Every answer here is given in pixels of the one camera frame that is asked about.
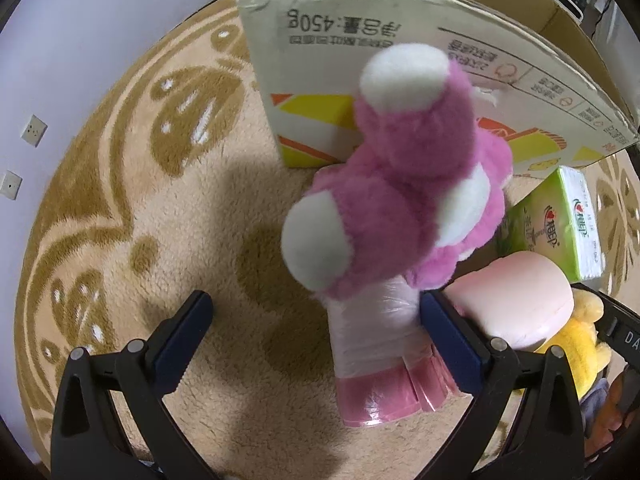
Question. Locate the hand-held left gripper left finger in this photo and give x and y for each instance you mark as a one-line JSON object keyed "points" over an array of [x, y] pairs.
{"points": [[180, 345]]}

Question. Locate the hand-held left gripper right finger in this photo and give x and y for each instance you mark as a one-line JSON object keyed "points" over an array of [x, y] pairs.
{"points": [[450, 345]]}

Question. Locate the yellow plush toy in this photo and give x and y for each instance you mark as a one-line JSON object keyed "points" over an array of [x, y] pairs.
{"points": [[575, 355]]}

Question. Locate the pink swirl roll cushion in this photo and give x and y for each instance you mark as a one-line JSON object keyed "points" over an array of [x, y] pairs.
{"points": [[520, 295]]}

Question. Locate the green tissue pack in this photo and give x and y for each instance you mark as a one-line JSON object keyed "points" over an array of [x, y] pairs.
{"points": [[575, 220]]}

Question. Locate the pink and white plush toy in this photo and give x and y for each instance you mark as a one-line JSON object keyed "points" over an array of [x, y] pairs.
{"points": [[400, 185]]}

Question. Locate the printed cardboard box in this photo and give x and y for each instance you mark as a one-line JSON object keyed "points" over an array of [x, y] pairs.
{"points": [[310, 60]]}

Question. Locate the beige brown patterned rug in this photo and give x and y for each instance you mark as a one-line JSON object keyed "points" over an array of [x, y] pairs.
{"points": [[125, 240]]}

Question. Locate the white single-hole wall socket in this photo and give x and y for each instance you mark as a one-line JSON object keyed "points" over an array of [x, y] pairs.
{"points": [[10, 185]]}

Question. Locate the white wall power socket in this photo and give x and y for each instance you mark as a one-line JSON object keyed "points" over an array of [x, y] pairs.
{"points": [[34, 130]]}

